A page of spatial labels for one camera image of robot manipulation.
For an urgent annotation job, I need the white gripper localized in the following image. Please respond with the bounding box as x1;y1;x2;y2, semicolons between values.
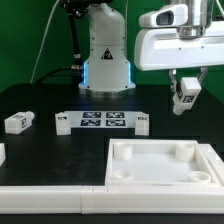
134;21;224;92

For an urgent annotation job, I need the white square tabletop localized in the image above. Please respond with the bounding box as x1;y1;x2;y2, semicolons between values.
105;139;222;186

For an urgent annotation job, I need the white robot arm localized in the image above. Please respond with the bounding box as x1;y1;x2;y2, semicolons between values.
79;0;224;97

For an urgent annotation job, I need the apriltag marker sheet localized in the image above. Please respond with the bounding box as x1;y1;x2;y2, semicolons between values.
67;111;147;128

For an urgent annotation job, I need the white right obstacle rail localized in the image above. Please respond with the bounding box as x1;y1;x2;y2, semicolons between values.
199;144;224;187

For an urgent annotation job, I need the white obstacle rail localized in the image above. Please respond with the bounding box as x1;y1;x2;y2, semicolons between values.
199;144;224;187
0;186;224;214
0;143;6;166

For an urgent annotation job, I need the black cable hose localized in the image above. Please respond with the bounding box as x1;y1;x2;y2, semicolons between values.
34;0;90;84

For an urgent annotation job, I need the white thin cable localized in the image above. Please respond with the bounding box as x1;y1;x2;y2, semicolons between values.
29;0;61;84

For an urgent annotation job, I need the white front obstacle rail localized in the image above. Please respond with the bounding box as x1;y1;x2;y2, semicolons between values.
0;186;224;214

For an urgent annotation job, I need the white left obstacle rail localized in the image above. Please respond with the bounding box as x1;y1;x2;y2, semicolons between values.
0;143;6;166

